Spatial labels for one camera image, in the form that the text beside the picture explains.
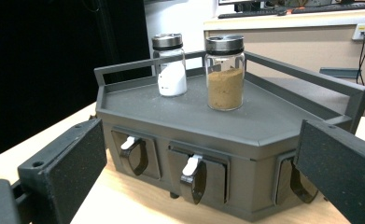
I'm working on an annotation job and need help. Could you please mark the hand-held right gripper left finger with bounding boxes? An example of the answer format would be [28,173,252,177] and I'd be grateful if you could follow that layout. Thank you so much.
[17,118,107,224]

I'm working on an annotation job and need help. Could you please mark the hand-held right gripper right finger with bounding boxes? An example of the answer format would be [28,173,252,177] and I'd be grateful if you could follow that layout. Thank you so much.
[293,119,365,224]

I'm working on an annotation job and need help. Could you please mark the grey seasoning rack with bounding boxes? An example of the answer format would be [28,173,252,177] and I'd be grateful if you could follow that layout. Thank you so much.
[93,49,365,222]

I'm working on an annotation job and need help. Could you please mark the glass jar of white salt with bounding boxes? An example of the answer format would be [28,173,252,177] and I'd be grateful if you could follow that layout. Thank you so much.
[151,33,189,98]

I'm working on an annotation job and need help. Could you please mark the glass jar of brown spice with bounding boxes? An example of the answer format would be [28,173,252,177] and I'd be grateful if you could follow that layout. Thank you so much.
[204,34,246,112]

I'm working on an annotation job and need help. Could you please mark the black seasoning drawer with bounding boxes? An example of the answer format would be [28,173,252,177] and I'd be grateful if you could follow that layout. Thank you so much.
[271,150,320,207]
[110,125,162,181]
[166,141,232,206]

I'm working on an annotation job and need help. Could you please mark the black keyboard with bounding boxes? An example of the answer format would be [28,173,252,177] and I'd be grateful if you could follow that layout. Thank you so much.
[217,2,365,20]

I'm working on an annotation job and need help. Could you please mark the black cable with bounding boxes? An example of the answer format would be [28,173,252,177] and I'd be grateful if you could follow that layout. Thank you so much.
[355,31,365,118]

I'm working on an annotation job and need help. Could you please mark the white wall socket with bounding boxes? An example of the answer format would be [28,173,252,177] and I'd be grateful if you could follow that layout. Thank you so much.
[351,22,365,41]

